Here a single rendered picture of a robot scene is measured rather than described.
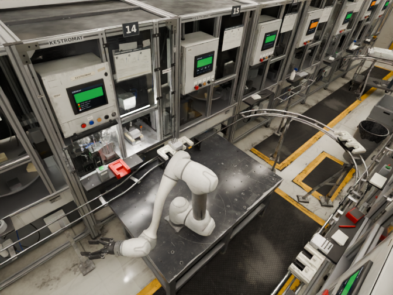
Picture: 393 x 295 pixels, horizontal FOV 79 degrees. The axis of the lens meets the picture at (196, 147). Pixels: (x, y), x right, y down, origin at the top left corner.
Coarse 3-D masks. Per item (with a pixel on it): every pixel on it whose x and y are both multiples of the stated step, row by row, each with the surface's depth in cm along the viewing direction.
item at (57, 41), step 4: (72, 36) 141; (76, 36) 142; (80, 36) 144; (48, 40) 134; (52, 40) 135; (56, 40) 136; (60, 40) 138; (64, 40) 139; (68, 40) 140; (72, 40) 142; (76, 40) 143; (52, 44) 136; (56, 44) 137; (176, 48) 197; (40, 96) 146
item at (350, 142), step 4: (336, 132) 281; (340, 132) 282; (344, 132) 284; (340, 136) 275; (344, 136) 275; (348, 136) 276; (352, 136) 276; (336, 140) 282; (340, 140) 275; (344, 140) 276; (348, 140) 274; (352, 140) 271; (356, 140) 270; (340, 144) 277; (344, 144) 273; (348, 144) 265; (352, 144) 266; (356, 144) 266; (344, 148) 271; (348, 148) 268; (352, 148) 268; (356, 148) 264; (360, 148) 264; (352, 152) 260; (356, 152) 258; (360, 152) 260; (364, 152) 261
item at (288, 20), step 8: (264, 8) 252; (272, 8) 260; (280, 8) 271; (288, 8) 282; (296, 8) 293; (264, 16) 259; (272, 16) 268; (288, 16) 290; (296, 16) 302; (288, 24) 299; (280, 32) 296; (288, 32) 311; (280, 40) 307; (280, 48) 318; (256, 64) 299; (264, 64) 312; (272, 64) 372; (248, 72) 295; (256, 72) 308; (248, 80) 305; (256, 80) 319; (248, 88) 316; (256, 88) 331
